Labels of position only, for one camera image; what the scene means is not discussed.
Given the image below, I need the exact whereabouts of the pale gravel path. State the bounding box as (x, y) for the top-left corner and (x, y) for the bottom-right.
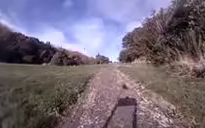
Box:
(55, 63), (193, 128)

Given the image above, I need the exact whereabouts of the green grass field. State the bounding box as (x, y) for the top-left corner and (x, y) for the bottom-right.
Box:
(0, 61), (108, 128)

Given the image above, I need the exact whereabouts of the wood of dark trees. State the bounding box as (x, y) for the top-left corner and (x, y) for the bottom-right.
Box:
(0, 18), (111, 66)

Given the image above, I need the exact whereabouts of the row of tall bushes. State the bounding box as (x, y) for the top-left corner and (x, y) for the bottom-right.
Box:
(118, 0), (205, 81)

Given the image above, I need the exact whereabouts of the grass verge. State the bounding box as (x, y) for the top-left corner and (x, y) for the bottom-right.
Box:
(117, 62), (205, 128)

